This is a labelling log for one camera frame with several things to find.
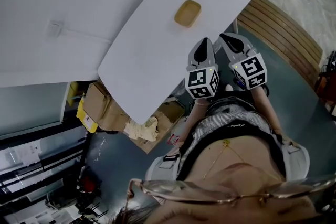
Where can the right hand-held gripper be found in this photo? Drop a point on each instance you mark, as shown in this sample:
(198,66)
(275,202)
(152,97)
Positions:
(252,68)

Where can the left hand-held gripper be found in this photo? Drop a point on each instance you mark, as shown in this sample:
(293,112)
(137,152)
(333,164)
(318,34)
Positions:
(200,78)

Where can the brown cardboard box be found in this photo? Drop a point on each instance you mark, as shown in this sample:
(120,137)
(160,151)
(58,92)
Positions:
(187,13)

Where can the person's right forearm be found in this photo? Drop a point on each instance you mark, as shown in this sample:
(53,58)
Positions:
(267,110)

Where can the grey shoulder harness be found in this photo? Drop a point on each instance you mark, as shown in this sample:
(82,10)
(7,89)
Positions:
(162,168)

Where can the person's left forearm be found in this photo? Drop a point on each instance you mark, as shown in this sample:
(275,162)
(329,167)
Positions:
(195,120)

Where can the white table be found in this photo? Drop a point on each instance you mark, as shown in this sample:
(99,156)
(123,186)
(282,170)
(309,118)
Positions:
(157,55)

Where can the curved wooden slat platform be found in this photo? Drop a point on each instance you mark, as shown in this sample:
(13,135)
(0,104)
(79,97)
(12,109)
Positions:
(283,34)

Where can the grey patterned skirt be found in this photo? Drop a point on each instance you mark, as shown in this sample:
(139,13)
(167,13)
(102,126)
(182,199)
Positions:
(231,105)

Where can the flat open cardboard box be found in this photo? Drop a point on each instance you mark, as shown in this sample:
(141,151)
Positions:
(168,115)

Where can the striped black trimmed top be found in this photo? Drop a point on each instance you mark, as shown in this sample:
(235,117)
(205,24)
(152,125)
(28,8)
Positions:
(225,123)

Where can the crumpled brown paper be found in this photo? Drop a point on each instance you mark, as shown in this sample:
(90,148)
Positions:
(139,129)

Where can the person's face and chest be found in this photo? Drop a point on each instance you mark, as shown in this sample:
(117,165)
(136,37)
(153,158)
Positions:
(236,160)

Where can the yellow bag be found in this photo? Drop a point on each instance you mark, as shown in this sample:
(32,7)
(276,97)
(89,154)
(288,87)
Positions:
(86,115)

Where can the gold rimmed glasses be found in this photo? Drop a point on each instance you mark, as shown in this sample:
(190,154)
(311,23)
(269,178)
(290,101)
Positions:
(162,187)

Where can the red bag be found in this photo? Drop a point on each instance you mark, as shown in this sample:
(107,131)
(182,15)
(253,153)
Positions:
(89,185)

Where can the black equipment rack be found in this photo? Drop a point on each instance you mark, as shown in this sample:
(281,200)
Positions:
(39,165)

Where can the white wall box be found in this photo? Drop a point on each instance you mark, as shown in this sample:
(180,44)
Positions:
(54,29)

